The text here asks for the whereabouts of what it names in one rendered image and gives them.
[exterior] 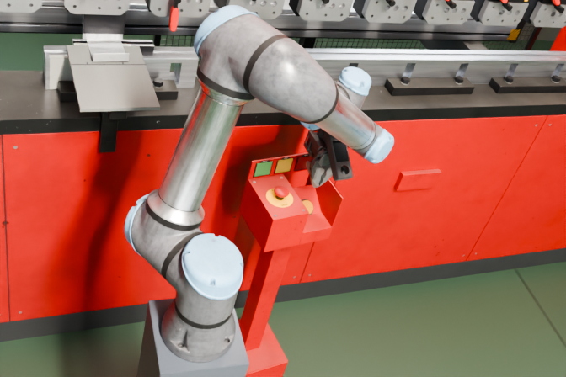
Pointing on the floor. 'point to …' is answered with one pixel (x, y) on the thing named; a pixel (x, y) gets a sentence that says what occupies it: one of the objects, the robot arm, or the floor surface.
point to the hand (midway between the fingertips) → (317, 185)
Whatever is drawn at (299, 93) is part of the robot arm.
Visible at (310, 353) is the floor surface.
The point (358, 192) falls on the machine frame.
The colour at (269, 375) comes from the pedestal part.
